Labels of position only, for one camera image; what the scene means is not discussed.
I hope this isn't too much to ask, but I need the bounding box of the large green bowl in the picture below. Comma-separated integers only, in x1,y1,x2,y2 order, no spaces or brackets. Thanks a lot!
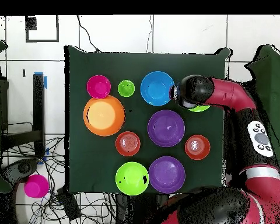
188,104,211,113

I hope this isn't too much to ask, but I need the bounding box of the purple bowl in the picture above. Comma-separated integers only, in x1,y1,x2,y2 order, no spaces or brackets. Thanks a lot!
147,109,186,148
148,156,186,195

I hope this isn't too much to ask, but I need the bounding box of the large orange bowl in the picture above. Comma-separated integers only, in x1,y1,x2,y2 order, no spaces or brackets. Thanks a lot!
83,94,126,137

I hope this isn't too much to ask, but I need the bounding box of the blue bowl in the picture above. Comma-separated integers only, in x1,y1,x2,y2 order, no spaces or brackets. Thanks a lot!
140,71,176,107

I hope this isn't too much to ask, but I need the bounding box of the green cup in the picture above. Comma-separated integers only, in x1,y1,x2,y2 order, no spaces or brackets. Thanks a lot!
117,79,136,98

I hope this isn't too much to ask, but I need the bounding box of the orange-red bowl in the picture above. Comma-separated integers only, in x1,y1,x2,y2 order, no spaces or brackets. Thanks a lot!
184,134,211,161
114,131,141,158

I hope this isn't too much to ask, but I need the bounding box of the pink bowl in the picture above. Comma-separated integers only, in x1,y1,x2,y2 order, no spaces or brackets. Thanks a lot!
86,74,112,99

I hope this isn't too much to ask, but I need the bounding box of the small green bowl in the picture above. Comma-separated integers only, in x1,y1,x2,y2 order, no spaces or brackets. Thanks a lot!
115,161,151,196

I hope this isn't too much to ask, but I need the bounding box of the dark green tablecloth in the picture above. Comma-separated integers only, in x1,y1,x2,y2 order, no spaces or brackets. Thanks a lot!
64,45,232,195

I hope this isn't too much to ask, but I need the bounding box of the blue tape strip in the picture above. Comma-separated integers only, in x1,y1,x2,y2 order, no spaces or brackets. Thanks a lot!
33,71,48,89

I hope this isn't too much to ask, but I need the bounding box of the black power adapter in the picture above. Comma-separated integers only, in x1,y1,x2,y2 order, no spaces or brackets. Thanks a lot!
55,186,82,221

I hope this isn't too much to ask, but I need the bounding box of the black tape square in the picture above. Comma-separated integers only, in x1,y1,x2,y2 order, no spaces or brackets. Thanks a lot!
25,15,60,43

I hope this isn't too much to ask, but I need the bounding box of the pink cup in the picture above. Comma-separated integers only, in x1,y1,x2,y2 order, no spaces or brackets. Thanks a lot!
23,174,50,199

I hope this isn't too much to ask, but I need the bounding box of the thin black cable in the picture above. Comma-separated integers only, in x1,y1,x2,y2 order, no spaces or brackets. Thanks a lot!
76,15,102,53

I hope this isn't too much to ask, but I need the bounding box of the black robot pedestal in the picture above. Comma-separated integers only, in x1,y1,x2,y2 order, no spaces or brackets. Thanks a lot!
116,193,173,224

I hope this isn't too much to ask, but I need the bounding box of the tangle of floor cables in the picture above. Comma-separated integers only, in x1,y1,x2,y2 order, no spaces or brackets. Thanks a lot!
2,136,117,224

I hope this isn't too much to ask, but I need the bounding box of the black metal frame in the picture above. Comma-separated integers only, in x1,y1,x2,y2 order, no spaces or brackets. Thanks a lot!
1,72,46,159

